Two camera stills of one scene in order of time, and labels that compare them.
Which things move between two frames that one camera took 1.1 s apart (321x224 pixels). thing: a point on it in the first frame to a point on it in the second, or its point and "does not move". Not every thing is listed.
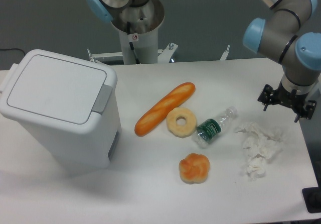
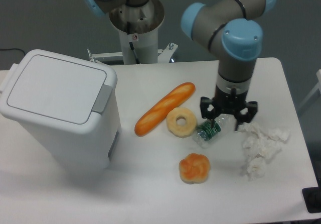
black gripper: (293, 100) to (227, 103)
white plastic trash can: (69, 107) does not move
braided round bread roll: (194, 169) does not move
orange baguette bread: (156, 115) does not move
